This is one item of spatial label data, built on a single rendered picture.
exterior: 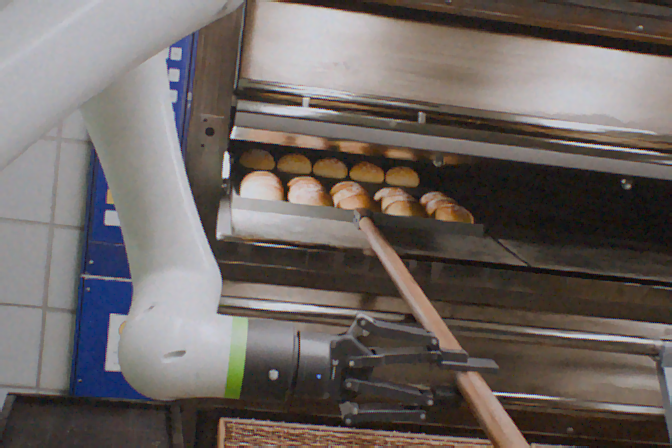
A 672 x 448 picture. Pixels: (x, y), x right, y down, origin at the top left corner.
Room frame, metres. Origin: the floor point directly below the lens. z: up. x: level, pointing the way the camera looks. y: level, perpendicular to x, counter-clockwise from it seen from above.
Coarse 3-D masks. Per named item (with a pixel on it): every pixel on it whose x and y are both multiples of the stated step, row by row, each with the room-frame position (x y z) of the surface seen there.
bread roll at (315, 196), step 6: (300, 192) 2.12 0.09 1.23; (306, 192) 2.12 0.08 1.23; (312, 192) 2.12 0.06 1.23; (318, 192) 2.12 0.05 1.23; (324, 192) 2.13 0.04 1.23; (294, 198) 2.11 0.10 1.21; (300, 198) 2.11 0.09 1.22; (306, 198) 2.11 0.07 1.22; (312, 198) 2.11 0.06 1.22; (318, 198) 2.11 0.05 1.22; (324, 198) 2.12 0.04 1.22; (330, 198) 2.13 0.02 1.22; (312, 204) 2.10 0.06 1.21; (318, 204) 2.11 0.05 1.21; (324, 204) 2.11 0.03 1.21; (330, 204) 2.12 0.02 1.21
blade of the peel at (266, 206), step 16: (240, 192) 2.27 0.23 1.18; (240, 208) 2.07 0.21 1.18; (256, 208) 2.08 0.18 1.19; (272, 208) 2.08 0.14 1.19; (288, 208) 2.08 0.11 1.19; (304, 208) 2.09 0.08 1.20; (320, 208) 2.09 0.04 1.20; (336, 208) 2.10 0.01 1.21; (384, 224) 2.11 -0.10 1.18; (400, 224) 2.12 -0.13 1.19; (416, 224) 2.12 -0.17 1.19; (432, 224) 2.13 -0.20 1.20; (448, 224) 2.13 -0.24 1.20; (464, 224) 2.13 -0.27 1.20; (480, 224) 2.14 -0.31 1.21
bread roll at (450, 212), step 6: (450, 204) 2.18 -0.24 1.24; (438, 210) 2.16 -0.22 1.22; (444, 210) 2.15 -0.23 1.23; (450, 210) 2.15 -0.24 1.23; (456, 210) 2.15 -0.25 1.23; (462, 210) 2.16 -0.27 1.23; (432, 216) 2.16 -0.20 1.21; (438, 216) 2.15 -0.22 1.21; (444, 216) 2.15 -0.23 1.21; (450, 216) 2.14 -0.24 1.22; (456, 216) 2.15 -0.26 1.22; (462, 216) 2.15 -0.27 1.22; (468, 216) 2.16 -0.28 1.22; (468, 222) 2.15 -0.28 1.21
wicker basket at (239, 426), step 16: (224, 432) 1.69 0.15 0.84; (240, 432) 1.72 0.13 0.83; (256, 432) 1.72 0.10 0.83; (288, 432) 1.73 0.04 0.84; (304, 432) 1.74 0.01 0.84; (320, 432) 1.74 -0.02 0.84; (336, 432) 1.75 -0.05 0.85; (352, 432) 1.75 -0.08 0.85; (368, 432) 1.76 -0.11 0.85; (384, 432) 1.76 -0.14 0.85
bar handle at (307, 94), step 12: (252, 84) 1.65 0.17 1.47; (264, 84) 1.66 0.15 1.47; (288, 96) 1.67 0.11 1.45; (300, 96) 1.67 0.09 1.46; (312, 96) 1.67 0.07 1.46; (324, 96) 1.67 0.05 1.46; (336, 96) 1.67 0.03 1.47; (348, 96) 1.68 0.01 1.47; (360, 96) 1.68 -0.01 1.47; (396, 108) 1.69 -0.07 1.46; (408, 108) 1.69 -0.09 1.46; (420, 108) 1.69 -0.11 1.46; (432, 108) 1.70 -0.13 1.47; (420, 120) 1.69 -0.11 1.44
